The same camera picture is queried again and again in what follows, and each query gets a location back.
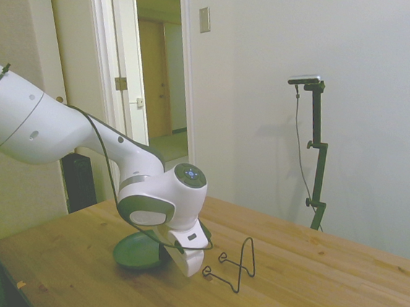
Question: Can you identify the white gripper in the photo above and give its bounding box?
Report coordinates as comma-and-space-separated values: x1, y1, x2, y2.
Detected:
153, 218, 215, 280

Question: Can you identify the green round plastic plate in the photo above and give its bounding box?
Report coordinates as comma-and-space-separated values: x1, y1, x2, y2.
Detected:
111, 228, 165, 274

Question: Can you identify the brown wooden hallway door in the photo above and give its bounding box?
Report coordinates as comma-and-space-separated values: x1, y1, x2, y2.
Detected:
127, 18, 184, 137

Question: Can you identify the white open door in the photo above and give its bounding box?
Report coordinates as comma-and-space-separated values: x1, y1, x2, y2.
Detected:
93, 0, 165, 147

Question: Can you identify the black wire plate stand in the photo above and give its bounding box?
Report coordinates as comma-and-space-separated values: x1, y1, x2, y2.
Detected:
200, 232, 260, 296

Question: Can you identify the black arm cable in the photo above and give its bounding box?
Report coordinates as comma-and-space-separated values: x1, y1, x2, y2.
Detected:
52, 103, 227, 259

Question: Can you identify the white door frame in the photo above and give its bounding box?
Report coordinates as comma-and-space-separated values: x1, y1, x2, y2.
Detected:
67, 0, 213, 165

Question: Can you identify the black camera stand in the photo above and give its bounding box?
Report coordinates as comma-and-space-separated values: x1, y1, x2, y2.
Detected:
290, 79, 340, 232

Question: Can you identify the grey exterior camera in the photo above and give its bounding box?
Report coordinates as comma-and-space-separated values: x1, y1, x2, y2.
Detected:
286, 72, 324, 89

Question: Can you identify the beige wall switch plate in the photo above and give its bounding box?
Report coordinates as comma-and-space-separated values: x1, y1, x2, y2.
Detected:
196, 6, 213, 35

